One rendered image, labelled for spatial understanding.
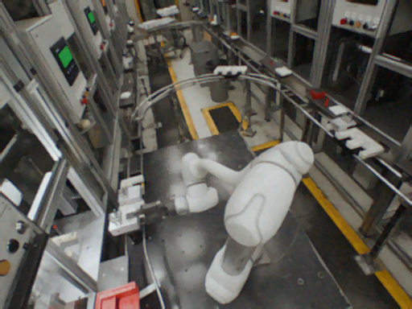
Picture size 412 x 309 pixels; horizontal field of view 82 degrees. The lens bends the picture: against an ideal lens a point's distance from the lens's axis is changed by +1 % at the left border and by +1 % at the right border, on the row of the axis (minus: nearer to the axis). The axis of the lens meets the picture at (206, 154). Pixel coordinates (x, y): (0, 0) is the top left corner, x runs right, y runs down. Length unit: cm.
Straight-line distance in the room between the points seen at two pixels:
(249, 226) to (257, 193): 8
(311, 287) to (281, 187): 83
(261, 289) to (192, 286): 34
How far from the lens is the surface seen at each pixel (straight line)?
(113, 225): 121
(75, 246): 144
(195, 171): 112
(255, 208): 56
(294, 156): 66
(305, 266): 141
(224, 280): 107
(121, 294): 117
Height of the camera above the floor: 194
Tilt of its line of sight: 40 degrees down
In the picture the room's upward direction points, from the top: 10 degrees counter-clockwise
